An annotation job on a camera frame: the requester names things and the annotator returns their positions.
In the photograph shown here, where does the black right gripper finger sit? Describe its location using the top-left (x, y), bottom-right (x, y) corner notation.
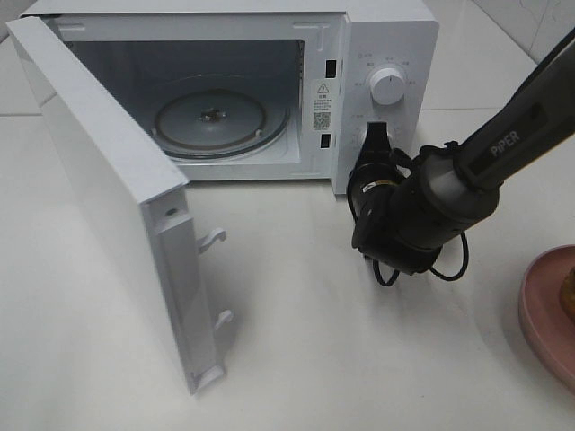
top-left (361, 121), bottom-right (391, 157)

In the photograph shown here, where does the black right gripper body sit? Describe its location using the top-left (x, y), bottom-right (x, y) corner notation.
top-left (346, 149), bottom-right (439, 275)

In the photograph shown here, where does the burger with lettuce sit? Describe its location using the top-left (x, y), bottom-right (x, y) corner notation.
top-left (559, 267), bottom-right (575, 323)

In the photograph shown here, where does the pink round plate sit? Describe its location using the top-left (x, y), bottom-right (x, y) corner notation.
top-left (518, 244), bottom-right (574, 392)

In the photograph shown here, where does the white microwave door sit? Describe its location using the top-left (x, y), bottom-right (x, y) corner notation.
top-left (8, 17), bottom-right (233, 393)

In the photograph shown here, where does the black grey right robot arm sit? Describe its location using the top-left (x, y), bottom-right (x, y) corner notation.
top-left (347, 32), bottom-right (574, 275)

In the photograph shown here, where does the upper white round knob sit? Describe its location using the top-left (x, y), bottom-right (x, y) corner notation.
top-left (368, 65), bottom-right (407, 106)

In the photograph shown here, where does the white microwave oven body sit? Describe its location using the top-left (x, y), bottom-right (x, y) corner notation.
top-left (16, 1), bottom-right (439, 194)

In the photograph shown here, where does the glass microwave turntable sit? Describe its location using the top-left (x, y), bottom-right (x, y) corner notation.
top-left (151, 75), bottom-right (291, 161)

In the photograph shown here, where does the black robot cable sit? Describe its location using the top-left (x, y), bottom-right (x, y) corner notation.
top-left (367, 142), bottom-right (471, 287)

